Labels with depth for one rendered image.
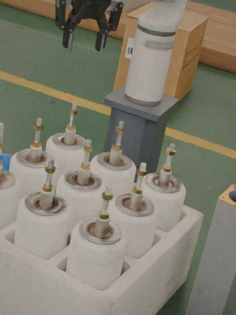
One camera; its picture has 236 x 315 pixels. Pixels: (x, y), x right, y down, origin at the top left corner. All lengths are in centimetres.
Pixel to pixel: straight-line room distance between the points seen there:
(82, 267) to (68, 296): 5
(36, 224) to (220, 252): 34
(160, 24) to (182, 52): 82
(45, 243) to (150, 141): 49
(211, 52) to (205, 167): 106
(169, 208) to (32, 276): 31
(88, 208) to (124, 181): 12
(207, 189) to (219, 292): 65
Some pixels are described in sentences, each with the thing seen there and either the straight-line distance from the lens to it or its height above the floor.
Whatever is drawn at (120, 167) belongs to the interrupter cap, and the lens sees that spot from 125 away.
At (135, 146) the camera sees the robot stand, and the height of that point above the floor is 20.
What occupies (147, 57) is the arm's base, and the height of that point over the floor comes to 42.
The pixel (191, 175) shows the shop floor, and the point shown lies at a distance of 184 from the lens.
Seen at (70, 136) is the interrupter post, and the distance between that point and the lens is 131.
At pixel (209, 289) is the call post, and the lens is 119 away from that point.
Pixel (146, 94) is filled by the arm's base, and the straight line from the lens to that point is 144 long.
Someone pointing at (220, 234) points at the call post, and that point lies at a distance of 113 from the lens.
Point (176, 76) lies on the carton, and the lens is 224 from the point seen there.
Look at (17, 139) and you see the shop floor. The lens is 187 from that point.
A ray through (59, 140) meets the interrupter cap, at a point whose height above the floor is 25.
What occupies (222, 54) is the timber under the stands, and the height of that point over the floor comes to 7.
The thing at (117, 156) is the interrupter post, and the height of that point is 27.
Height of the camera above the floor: 84
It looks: 27 degrees down
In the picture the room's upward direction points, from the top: 11 degrees clockwise
